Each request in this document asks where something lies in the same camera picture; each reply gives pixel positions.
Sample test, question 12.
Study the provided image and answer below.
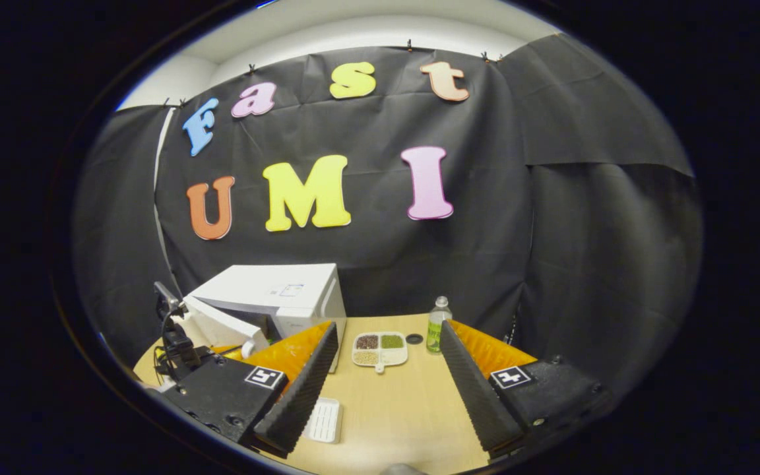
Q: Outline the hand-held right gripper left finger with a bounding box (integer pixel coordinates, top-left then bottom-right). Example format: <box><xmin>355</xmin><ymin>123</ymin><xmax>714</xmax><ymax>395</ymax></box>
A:
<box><xmin>159</xmin><ymin>321</ymin><xmax>340</xmax><ymax>456</ymax></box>

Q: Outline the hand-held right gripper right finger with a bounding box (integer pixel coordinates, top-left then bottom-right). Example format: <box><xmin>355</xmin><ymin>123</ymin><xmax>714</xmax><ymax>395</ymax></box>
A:
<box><xmin>440</xmin><ymin>320</ymin><xmax>608</xmax><ymax>460</ymax></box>

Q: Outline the white microwave oven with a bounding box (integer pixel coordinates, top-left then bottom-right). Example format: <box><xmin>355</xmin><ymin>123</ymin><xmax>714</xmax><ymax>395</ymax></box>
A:
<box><xmin>182</xmin><ymin>264</ymin><xmax>348</xmax><ymax>374</ymax></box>

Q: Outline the white ridged plastic tray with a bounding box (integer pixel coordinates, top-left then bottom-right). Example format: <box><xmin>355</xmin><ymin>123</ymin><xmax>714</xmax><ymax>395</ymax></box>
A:
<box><xmin>303</xmin><ymin>397</ymin><xmax>343</xmax><ymax>444</ymax></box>

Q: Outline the green drink bottle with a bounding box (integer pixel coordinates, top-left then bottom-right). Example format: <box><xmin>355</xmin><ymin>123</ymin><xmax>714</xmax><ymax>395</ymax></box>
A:
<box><xmin>426</xmin><ymin>296</ymin><xmax>453</xmax><ymax>355</ymax></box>

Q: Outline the white divided dish of beans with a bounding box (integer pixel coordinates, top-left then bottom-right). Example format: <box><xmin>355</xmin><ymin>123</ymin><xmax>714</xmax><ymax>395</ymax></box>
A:
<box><xmin>352</xmin><ymin>331</ymin><xmax>409</xmax><ymax>374</ymax></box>

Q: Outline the black backdrop cloth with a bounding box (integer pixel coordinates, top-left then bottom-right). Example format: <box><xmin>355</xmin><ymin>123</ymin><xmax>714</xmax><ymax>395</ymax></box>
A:
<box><xmin>73</xmin><ymin>33</ymin><xmax>704</xmax><ymax>396</ymax></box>

